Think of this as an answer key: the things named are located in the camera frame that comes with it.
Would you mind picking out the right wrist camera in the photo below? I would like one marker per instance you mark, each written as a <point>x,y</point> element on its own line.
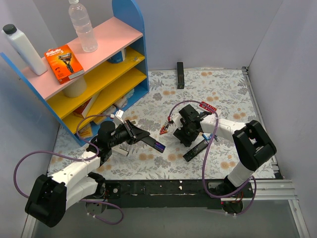
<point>175,120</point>

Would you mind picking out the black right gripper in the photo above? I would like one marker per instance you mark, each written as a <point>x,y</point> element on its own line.
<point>181,127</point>

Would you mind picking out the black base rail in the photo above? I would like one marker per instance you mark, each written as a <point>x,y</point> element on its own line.
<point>158,193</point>

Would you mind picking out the blue pink yellow shelf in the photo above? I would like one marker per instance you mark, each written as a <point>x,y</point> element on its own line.
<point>106,82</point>

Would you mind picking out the cream cylinder on shelf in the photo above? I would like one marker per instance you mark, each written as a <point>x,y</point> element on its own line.
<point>75,89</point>

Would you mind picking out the red white remote control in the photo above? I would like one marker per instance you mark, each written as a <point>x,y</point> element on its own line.
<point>209,108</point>

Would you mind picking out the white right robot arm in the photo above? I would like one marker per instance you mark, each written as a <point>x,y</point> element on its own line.
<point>253,145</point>

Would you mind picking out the clear plastic water bottle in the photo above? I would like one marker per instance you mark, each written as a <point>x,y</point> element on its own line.
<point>82,25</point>

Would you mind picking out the orange razor box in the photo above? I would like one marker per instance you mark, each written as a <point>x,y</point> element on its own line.
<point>64,64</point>

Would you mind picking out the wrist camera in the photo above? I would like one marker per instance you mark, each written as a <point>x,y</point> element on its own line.
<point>117,117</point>
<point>175,120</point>

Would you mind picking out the plain black remote control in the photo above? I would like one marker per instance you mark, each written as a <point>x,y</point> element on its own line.
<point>154,144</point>

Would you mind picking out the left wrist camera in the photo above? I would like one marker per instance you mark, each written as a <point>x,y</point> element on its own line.
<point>117,117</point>

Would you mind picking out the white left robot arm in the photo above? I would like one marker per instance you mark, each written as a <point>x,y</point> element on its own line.
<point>52,195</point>

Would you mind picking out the tissue packs on shelf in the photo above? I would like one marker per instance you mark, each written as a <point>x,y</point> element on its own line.
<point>86,132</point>

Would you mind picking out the white bottle black cap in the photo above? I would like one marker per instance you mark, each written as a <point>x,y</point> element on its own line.
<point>25,49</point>

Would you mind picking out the black box at back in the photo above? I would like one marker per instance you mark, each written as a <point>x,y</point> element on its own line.
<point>180,75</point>

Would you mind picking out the silver white remote control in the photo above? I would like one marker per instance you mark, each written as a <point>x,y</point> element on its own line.
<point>121,151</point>

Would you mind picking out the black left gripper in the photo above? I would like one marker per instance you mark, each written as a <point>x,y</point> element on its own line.
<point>132,132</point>

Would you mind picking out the black remote with buttons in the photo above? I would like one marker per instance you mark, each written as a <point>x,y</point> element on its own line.
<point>196,150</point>

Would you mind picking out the floral table mat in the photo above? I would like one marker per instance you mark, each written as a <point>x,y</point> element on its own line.
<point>226,90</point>

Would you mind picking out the blue white can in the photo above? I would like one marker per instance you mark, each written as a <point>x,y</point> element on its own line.
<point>118,57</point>

